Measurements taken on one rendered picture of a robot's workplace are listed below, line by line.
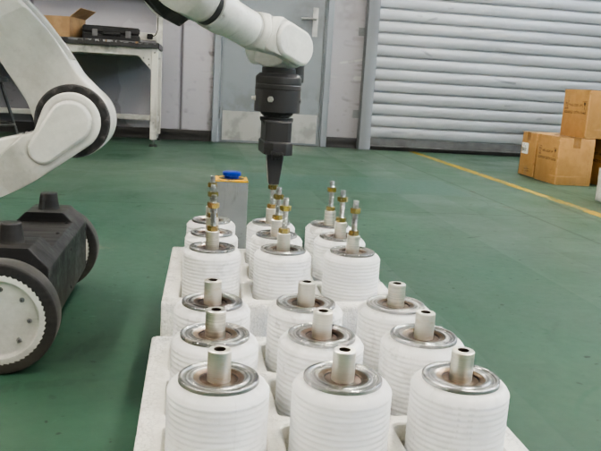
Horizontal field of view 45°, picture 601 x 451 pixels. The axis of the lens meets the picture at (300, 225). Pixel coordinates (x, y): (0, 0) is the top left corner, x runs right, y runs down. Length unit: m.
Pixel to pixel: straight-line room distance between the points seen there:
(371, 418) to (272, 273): 0.54
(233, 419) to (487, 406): 0.23
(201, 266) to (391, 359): 0.44
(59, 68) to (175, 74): 4.82
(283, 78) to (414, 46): 5.19
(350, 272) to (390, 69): 5.34
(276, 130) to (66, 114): 0.40
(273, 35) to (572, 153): 3.71
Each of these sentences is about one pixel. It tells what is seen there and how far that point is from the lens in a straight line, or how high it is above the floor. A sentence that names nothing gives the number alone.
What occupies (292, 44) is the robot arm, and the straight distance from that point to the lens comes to 1.35.
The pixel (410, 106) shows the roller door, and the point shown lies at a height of 0.40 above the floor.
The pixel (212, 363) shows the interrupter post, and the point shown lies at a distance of 0.68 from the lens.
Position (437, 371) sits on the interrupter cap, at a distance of 0.75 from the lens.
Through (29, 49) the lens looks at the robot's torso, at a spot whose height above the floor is 0.56.
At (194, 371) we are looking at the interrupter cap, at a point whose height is 0.25.
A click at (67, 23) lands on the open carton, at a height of 0.87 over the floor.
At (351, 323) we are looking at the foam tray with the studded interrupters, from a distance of 1.18.
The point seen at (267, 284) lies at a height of 0.20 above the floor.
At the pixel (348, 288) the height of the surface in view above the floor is 0.20.
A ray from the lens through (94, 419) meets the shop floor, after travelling 1.20.
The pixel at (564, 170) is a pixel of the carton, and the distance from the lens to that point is 4.86.
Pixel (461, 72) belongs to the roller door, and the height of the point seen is 0.72.
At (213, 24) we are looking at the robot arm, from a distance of 1.25.
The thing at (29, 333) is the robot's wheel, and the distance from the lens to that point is 1.36.
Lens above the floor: 0.52
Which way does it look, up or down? 11 degrees down
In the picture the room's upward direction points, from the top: 3 degrees clockwise
